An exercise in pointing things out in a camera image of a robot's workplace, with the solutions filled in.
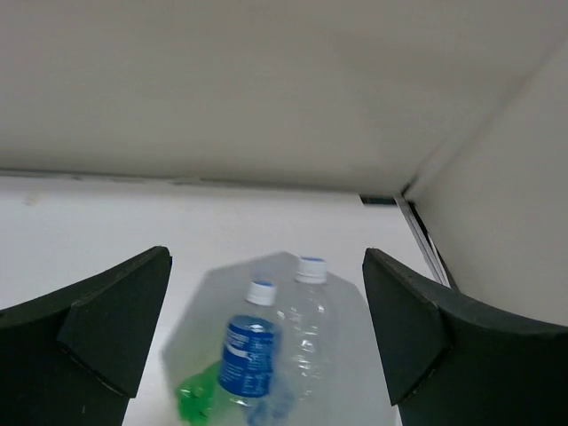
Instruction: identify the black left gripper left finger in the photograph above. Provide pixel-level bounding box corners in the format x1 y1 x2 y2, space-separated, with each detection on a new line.
1 246 172 425

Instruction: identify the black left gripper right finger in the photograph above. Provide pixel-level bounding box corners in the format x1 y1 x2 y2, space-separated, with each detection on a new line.
362 248 567 425

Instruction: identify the green plastic soda bottle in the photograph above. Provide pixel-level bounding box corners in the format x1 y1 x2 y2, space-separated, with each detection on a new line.
175 360 225 425

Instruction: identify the clear unlabeled plastic bottle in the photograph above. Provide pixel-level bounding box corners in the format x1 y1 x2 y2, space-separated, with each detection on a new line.
277 256 337 399

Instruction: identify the blue Pocari Sweat bottle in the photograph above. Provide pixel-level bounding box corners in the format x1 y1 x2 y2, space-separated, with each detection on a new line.
218 280 280 408

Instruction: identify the clear bottle blue label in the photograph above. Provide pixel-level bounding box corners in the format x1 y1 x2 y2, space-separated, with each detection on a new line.
245 386 296 426

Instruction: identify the white octagonal plastic bin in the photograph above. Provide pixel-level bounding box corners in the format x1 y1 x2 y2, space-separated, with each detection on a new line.
162 252 396 425

